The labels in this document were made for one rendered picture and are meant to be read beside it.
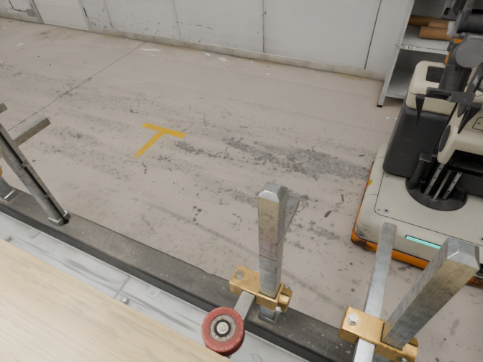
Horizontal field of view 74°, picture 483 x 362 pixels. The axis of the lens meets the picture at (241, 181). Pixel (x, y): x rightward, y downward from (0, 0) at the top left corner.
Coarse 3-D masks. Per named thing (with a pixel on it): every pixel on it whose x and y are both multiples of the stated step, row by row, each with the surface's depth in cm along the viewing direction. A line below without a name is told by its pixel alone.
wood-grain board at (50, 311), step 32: (0, 256) 73; (32, 256) 72; (0, 288) 67; (32, 288) 67; (64, 288) 66; (0, 320) 62; (32, 320) 62; (64, 320) 62; (96, 320) 61; (128, 320) 61; (0, 352) 58; (32, 352) 58; (64, 352) 58; (96, 352) 57; (128, 352) 57; (160, 352) 57; (192, 352) 57
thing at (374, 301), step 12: (384, 228) 79; (384, 240) 76; (384, 252) 74; (384, 264) 72; (372, 276) 70; (384, 276) 70; (372, 288) 68; (384, 288) 68; (372, 300) 66; (372, 312) 65; (360, 348) 60; (372, 348) 60; (360, 360) 59
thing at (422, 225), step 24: (384, 144) 187; (384, 192) 161; (408, 192) 160; (360, 216) 155; (384, 216) 151; (408, 216) 150; (432, 216) 149; (456, 216) 148; (480, 216) 148; (360, 240) 162; (408, 240) 146; (432, 240) 142; (480, 240) 139; (480, 264) 142
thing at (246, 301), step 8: (288, 200) 88; (296, 200) 88; (288, 208) 87; (296, 208) 88; (288, 216) 85; (288, 224) 83; (256, 264) 75; (240, 296) 70; (248, 296) 70; (240, 304) 69; (248, 304) 69; (240, 312) 68; (248, 312) 69
